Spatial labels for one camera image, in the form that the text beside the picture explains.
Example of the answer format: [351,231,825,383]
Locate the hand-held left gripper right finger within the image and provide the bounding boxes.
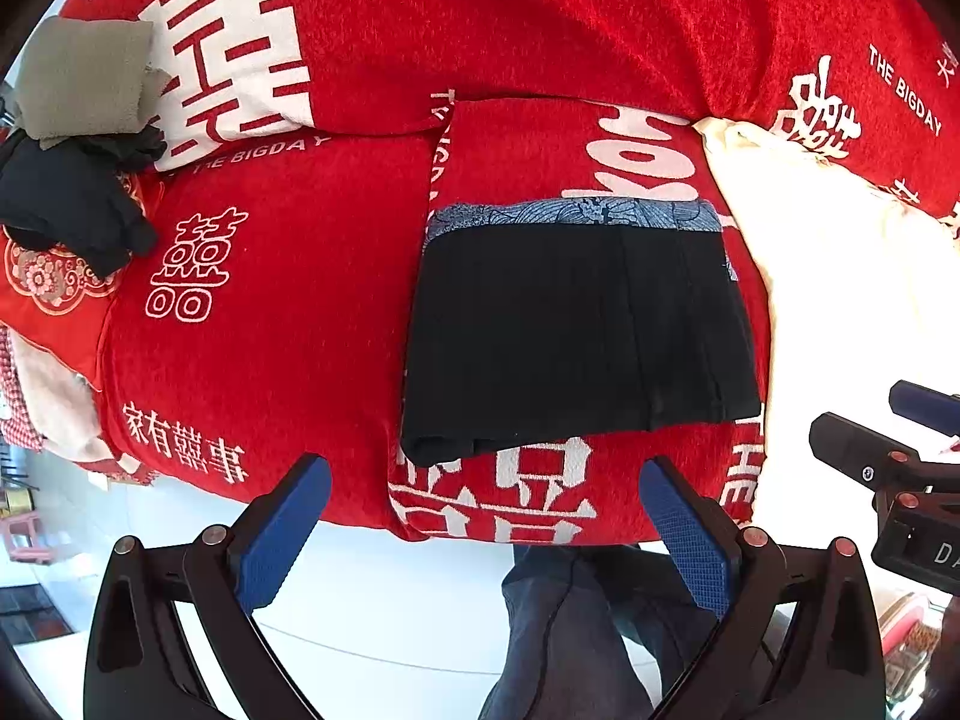
[639,454,890,720]

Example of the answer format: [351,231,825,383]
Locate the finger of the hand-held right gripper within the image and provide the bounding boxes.
[808,412,960,497]
[889,380,960,437]

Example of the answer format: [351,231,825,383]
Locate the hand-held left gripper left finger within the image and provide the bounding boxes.
[84,453,333,720]

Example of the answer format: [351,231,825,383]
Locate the black pants with grey waistband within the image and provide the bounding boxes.
[400,195,763,467]

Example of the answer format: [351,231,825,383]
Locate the cream white cloth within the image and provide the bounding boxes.
[691,116,960,470]

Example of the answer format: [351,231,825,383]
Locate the person's blue jeans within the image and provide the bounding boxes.
[478,543,722,720]

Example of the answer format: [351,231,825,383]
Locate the red printed blanket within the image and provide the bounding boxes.
[52,0,960,533]

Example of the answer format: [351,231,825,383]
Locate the red plastic stool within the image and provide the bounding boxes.
[0,511,47,565]

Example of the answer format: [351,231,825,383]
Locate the pale pink cloth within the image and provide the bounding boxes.
[6,328,115,466]

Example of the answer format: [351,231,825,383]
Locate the red embroidered pillow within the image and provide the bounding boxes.
[0,172,164,392]

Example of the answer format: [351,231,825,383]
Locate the black cloth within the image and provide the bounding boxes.
[0,126,167,280]

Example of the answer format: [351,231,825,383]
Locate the folded red printed cloth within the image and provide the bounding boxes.
[386,96,775,545]

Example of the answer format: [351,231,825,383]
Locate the olive green cloth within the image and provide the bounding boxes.
[15,15,175,151]

